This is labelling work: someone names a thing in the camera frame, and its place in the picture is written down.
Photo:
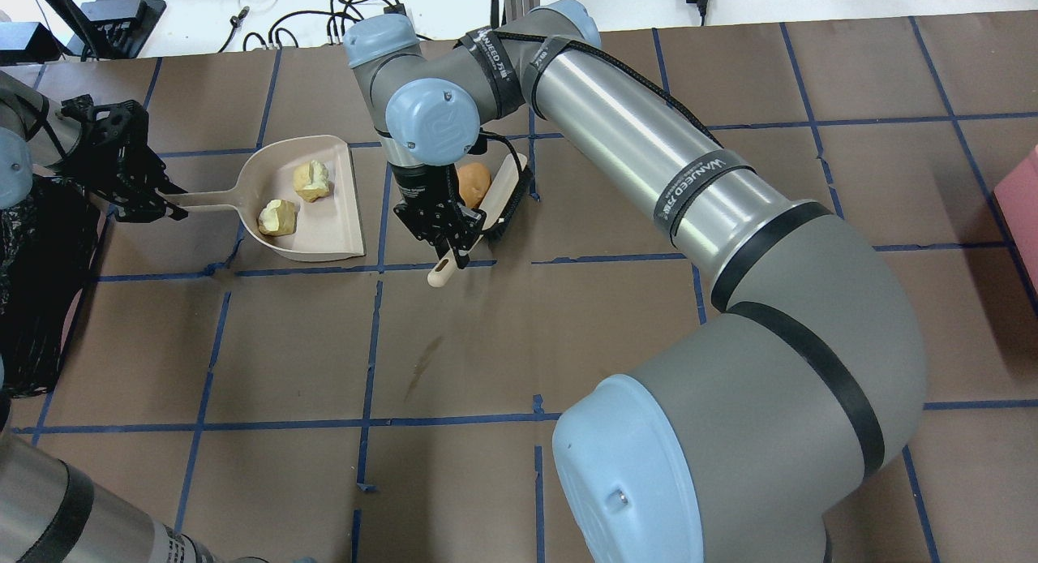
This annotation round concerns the beige plastic dustpan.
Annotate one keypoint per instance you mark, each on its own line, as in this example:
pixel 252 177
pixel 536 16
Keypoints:
pixel 326 229

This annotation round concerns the round brown bread roll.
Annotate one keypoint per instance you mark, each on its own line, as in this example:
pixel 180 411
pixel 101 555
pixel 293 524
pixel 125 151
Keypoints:
pixel 473 182

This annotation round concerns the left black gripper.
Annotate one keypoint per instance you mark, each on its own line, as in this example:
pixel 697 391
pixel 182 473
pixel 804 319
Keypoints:
pixel 104 159

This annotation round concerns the torn bread piece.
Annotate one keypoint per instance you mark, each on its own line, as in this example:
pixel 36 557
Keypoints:
pixel 278 217
pixel 311 181

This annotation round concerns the beige hand brush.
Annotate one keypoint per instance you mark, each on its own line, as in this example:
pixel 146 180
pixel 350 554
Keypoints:
pixel 481 203

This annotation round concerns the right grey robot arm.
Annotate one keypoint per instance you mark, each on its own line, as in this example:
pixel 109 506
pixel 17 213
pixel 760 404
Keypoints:
pixel 732 444

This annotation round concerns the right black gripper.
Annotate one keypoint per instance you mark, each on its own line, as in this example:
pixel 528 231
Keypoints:
pixel 422 186

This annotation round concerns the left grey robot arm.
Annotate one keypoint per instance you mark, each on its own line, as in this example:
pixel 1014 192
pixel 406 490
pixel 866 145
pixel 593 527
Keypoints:
pixel 55 159

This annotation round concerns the pink plastic bin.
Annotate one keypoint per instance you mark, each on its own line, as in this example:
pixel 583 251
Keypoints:
pixel 1017 196

